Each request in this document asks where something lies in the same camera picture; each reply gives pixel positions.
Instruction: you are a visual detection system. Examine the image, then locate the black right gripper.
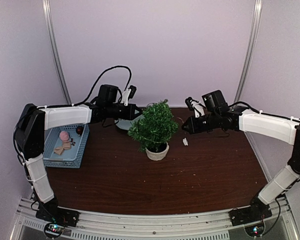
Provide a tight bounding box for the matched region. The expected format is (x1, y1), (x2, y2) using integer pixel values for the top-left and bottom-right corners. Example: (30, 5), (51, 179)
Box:
(181, 111), (220, 135)

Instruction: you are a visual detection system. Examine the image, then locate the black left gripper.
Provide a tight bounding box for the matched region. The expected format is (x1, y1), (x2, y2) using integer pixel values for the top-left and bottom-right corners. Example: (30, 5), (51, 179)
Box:
(106, 103), (143, 121)

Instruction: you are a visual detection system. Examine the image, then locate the white battery box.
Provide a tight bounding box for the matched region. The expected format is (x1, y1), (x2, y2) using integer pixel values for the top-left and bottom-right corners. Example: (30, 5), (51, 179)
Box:
(182, 138), (189, 146)

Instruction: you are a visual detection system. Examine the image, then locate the small green christmas tree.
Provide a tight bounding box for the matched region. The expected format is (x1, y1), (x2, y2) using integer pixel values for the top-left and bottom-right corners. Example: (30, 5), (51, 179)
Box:
(127, 99), (179, 161)

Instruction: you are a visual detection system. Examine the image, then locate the pink pompom ornament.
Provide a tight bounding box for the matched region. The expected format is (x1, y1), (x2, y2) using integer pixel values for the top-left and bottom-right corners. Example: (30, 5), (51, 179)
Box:
(59, 130), (70, 143)

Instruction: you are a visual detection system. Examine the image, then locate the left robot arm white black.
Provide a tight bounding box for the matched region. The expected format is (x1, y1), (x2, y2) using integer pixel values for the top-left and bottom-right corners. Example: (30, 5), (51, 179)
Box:
(13, 84), (142, 222)

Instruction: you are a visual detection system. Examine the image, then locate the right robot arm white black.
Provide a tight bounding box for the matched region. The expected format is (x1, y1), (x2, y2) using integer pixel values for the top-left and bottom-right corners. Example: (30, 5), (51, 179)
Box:
(181, 90), (300, 221)

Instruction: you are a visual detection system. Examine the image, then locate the light blue flower plate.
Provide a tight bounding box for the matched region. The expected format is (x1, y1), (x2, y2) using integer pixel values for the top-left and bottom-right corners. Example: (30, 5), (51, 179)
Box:
(115, 119), (134, 131)

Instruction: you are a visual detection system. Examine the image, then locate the red brown bauble ornament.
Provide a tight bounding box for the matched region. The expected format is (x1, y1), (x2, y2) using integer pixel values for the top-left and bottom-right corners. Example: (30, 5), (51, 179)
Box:
(75, 125), (85, 136)

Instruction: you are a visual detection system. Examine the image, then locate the beige fabric bow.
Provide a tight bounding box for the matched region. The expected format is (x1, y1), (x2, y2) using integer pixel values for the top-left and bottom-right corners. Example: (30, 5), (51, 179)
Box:
(53, 142), (72, 156)

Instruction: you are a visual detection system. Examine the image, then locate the light blue plastic basket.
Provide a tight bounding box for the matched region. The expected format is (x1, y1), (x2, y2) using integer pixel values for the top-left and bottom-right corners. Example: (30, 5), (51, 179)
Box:
(43, 124), (90, 169)

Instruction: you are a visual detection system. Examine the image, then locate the right circuit board with leds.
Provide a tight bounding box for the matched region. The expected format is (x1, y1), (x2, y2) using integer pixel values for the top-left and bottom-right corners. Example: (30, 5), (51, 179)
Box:
(244, 223), (265, 238)

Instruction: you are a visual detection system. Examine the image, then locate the circuit board with leds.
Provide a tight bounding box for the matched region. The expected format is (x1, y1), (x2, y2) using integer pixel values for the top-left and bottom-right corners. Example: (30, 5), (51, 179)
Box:
(244, 223), (265, 238)
(43, 223), (65, 238)

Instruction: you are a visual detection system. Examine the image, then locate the left circuit board with leds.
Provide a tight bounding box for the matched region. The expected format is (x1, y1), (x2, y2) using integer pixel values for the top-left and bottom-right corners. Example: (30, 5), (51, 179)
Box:
(43, 223), (65, 238)

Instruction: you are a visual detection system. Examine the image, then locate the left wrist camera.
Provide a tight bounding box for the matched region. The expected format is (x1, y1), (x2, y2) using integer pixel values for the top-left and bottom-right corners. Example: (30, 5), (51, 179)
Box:
(120, 85), (137, 106)

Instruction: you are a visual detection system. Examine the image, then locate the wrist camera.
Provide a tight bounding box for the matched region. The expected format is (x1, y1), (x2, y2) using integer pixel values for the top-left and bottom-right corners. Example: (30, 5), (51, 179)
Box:
(185, 97), (206, 118)
(120, 85), (137, 106)

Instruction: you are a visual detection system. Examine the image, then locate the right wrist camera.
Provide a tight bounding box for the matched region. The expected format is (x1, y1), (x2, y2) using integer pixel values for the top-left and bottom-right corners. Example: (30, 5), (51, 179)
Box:
(185, 97), (206, 118)

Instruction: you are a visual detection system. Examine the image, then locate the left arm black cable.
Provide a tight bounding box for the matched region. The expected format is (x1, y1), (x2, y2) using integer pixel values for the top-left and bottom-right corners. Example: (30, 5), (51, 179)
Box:
(13, 65), (133, 161)

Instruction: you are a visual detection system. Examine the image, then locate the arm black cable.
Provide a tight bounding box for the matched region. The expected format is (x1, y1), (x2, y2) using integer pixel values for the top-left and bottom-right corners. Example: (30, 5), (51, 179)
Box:
(13, 65), (133, 161)
(229, 100), (300, 123)

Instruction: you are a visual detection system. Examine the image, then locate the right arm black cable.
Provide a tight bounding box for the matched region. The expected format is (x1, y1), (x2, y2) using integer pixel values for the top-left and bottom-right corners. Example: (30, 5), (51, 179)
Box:
(229, 100), (300, 123)

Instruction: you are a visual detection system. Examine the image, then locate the right aluminium frame post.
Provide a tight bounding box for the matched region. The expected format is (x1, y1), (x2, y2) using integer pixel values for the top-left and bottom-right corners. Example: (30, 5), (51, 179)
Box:
(234, 0), (263, 102)

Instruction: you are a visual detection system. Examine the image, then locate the aluminium frame post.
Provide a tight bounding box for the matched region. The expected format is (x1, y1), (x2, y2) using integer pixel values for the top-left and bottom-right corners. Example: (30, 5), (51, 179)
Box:
(234, 0), (263, 102)
(42, 0), (71, 104)

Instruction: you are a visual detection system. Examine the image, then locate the front aluminium rail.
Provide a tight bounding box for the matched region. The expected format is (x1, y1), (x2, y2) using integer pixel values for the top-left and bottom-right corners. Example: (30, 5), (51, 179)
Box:
(7, 200), (300, 240)

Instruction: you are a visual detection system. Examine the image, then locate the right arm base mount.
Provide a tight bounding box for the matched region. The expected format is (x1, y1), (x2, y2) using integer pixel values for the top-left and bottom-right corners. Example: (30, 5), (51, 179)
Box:
(228, 199), (273, 226)

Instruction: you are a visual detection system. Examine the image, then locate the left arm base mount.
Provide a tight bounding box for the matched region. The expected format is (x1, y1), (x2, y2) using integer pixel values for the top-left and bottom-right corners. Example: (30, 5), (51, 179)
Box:
(35, 208), (80, 227)

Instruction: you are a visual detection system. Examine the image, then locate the left aluminium frame post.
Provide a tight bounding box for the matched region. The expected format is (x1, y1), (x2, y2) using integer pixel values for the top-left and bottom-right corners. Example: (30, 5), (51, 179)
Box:
(42, 0), (71, 104)

